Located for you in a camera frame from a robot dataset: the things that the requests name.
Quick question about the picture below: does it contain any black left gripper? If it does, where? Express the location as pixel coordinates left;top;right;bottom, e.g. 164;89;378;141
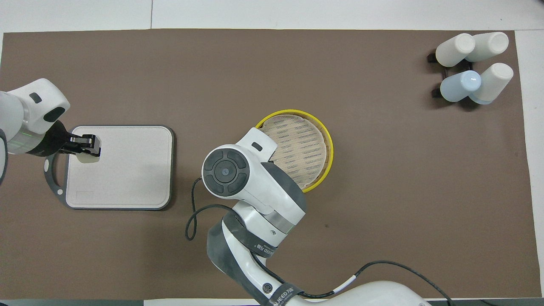
37;121;102;157

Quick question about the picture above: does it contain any beige perforated steamer liner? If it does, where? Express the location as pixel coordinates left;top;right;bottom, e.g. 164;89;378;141
260;115;329;190

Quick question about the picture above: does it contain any yellow bamboo steamer basket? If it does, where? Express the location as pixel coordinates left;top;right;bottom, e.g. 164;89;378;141
255;109;334;194

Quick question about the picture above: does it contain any grey cutting board dark rim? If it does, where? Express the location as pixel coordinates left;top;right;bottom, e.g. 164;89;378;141
44;125;175;211

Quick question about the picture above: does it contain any brown table mat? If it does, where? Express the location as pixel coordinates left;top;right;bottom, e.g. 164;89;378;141
0;28;535;300

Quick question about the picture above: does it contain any black cup rack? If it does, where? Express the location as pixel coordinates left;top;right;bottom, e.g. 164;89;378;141
427;50;474;101

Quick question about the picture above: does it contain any light blue cup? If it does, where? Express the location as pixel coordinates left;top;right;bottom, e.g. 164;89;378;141
440;70;482;102

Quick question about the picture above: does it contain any white cup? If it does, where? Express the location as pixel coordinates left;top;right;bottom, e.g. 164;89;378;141
436;33;476;68
469;63;514;105
465;32;509;63

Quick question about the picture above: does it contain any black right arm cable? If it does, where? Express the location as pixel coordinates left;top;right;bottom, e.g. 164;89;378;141
186;176;455;306

